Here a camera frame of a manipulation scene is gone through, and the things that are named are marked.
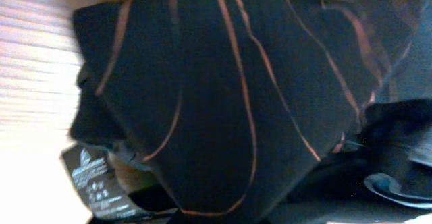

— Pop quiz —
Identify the black orange patterned jersey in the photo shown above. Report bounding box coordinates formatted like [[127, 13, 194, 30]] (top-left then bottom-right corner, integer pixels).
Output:
[[62, 0, 431, 223]]

